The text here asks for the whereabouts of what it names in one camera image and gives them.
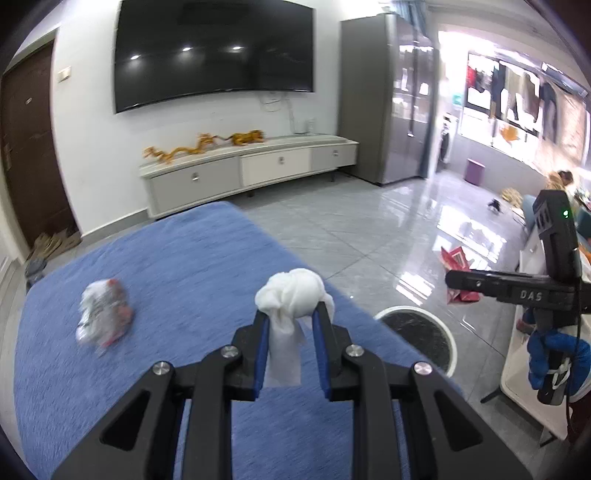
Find silver wrapper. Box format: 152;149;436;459
75;278;133;355

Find white tissue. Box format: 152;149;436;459
254;268;335;388

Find white rimmed trash bin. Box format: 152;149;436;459
375;306;458;377

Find blue gloved right hand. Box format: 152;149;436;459
527;329;590;406

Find white side table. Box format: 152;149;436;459
500;225;591;441

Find red paper bag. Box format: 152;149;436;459
440;246;482;305

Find small black toy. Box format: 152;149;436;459
487;199;502;214

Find purple stool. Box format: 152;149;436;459
464;159;486;186

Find blue bed blanket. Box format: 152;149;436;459
13;201;463;480

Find hanging clothes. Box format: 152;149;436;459
459;53;590;160

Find white washing machine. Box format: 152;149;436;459
438;113;457;170

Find doormat with shoes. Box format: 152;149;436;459
24;229;81;291

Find grey refrigerator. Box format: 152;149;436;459
338;13;437;186

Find white grey TV cabinet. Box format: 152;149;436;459
139;134;359;219

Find dark brown door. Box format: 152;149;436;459
1;43;77;247

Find golden dragon ornament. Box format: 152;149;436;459
142;130;266;163

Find wall light switch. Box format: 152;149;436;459
57;67;71;82

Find black wall television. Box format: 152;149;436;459
113;0;315;113

